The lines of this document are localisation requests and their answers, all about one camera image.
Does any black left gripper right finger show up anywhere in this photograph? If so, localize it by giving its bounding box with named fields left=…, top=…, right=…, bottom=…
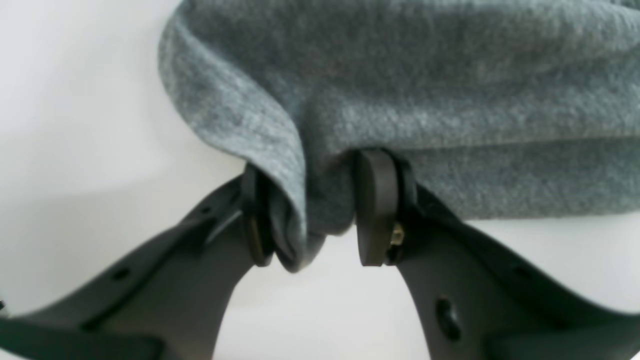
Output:
left=354, top=149, right=639, bottom=360

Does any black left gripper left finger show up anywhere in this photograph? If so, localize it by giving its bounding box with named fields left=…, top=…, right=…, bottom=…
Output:
left=1, top=165, right=274, bottom=360

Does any grey T-shirt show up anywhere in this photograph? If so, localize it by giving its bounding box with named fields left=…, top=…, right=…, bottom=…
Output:
left=158, top=0, right=640, bottom=272

